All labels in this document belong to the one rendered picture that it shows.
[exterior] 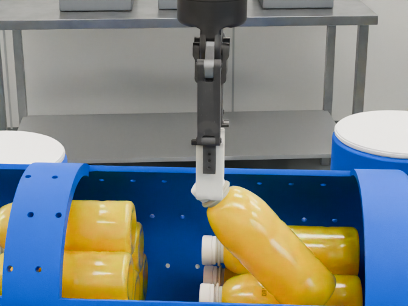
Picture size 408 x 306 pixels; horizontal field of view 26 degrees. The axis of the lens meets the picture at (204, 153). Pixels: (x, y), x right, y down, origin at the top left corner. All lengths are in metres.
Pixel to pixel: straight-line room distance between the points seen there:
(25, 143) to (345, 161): 0.64
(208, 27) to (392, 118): 1.06
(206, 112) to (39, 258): 0.26
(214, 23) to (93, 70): 3.65
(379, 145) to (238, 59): 2.84
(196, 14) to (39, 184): 0.29
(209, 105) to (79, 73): 3.65
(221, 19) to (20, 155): 0.87
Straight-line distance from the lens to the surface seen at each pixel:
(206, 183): 0.99
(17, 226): 1.03
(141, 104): 4.60
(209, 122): 0.93
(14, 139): 1.81
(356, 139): 1.80
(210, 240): 1.16
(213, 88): 0.92
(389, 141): 1.80
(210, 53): 0.92
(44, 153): 1.73
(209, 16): 0.92
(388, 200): 1.04
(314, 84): 4.66
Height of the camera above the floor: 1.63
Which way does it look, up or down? 21 degrees down
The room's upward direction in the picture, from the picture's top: straight up
